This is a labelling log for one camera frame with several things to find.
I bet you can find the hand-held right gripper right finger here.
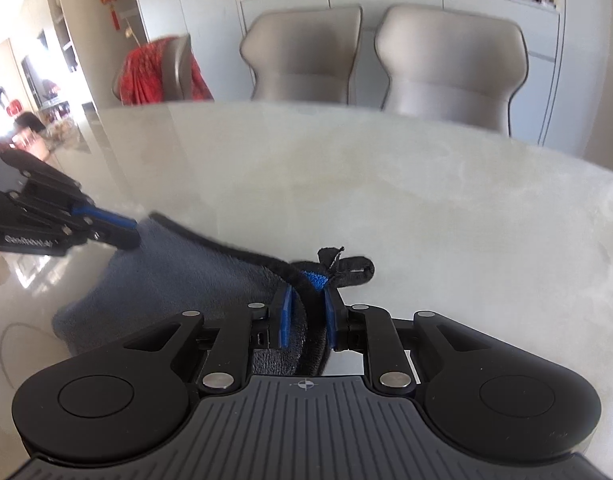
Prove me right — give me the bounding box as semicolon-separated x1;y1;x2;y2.
323;290;497;395

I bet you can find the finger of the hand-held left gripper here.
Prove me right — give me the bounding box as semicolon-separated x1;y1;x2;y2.
4;190;141;251
0;150;137;228

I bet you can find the red patterned cloth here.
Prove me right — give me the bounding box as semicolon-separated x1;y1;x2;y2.
119;37;213;106

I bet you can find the grey towel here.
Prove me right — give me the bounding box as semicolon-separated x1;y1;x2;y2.
51;212;377;376

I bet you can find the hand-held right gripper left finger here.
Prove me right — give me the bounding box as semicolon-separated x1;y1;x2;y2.
121;287;293;395

